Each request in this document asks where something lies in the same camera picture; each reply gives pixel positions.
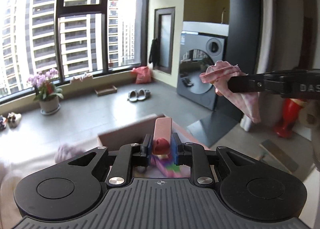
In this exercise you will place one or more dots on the pink plastic bag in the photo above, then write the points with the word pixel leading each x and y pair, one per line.
pixel 143 74

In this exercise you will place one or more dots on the red vase on floor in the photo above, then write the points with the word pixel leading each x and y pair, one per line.
pixel 290 113

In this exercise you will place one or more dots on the grey slippers pair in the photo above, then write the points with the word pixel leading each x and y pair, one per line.
pixel 141 95

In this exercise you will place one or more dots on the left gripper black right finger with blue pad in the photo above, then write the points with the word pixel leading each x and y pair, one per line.
pixel 179 152

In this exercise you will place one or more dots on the pink open storage box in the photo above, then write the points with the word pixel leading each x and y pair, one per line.
pixel 136 132

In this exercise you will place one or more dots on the beige sofa cover cushion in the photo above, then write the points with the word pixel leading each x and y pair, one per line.
pixel 11 175

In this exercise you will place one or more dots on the beige shoes by window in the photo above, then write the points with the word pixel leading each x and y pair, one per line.
pixel 12 121

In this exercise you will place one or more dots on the dark framed door panel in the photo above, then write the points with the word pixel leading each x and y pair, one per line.
pixel 164 27

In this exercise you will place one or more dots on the pink orchid potted plant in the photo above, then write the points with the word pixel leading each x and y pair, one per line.
pixel 46 92

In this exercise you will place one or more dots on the wooden tray on floor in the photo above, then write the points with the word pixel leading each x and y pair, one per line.
pixel 106 90

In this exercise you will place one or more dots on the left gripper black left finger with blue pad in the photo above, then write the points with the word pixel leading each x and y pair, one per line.
pixel 141 153

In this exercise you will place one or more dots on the pink checked cloth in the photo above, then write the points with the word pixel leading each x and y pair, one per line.
pixel 230 82

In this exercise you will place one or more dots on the grey washing machine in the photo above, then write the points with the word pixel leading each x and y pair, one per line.
pixel 202 44

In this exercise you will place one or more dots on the lavender knitted yarn donut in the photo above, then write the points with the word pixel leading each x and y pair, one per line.
pixel 66 152

